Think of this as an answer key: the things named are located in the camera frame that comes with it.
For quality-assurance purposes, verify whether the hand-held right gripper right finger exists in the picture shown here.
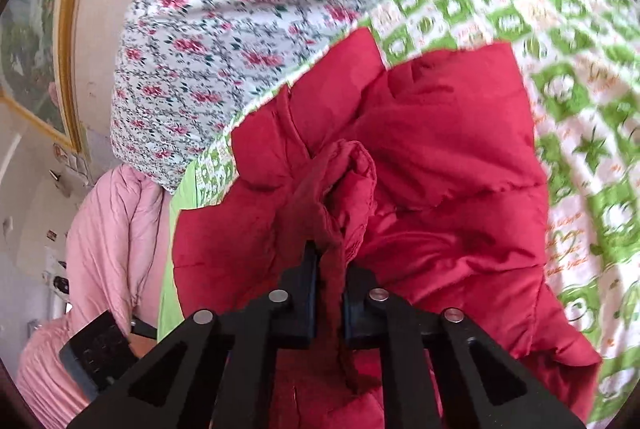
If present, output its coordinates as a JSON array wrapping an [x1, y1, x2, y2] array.
[[342, 266, 588, 429]]

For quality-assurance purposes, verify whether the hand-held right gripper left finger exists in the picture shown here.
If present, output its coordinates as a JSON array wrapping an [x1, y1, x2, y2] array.
[[65, 241, 321, 429]]

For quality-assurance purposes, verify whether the red padded jacket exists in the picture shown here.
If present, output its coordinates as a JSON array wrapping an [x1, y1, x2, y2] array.
[[171, 28, 601, 429]]

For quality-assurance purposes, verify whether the light green sheet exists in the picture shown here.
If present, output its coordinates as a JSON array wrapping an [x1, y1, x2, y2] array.
[[156, 159, 201, 342]]

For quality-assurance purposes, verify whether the pink quilt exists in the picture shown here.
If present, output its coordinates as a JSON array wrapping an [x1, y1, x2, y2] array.
[[15, 164, 173, 429]]

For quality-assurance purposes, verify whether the floral quilt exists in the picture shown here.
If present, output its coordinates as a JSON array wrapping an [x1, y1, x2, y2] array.
[[110, 0, 566, 195]]

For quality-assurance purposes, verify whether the green patterned blanket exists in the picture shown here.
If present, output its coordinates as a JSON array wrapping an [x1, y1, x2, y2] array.
[[192, 0, 640, 427]]

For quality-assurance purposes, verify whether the framed wall picture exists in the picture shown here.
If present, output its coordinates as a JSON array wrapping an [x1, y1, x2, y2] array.
[[0, 0, 106, 155]]

